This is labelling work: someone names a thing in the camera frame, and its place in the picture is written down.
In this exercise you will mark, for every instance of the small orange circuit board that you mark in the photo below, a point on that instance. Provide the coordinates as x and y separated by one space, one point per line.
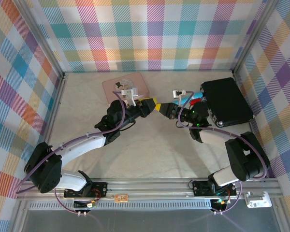
121 198

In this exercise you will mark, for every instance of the small red plastic piece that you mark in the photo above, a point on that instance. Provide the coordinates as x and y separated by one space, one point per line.
194 102

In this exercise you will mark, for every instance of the black hard case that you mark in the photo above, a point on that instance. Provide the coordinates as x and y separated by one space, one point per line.
227 101

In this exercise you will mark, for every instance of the turquoise tube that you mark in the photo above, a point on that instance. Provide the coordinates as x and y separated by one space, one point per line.
195 94

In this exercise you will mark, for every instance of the pink tin box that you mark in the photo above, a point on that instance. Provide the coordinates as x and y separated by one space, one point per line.
111 88

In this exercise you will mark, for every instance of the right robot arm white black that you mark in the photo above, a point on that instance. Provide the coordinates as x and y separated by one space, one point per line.
215 136

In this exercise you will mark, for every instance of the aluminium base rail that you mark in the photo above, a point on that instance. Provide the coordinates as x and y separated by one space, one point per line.
149 187

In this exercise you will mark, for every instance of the grey metal panel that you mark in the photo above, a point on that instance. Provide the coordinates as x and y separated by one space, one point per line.
147 221

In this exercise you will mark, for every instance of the white clamp bracket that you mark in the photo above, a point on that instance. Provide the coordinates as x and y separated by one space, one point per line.
258 201

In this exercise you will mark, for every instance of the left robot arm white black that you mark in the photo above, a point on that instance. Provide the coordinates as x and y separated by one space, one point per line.
82 145

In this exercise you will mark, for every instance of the aluminium corner post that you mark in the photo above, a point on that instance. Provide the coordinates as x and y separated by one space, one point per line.
42 38
255 36

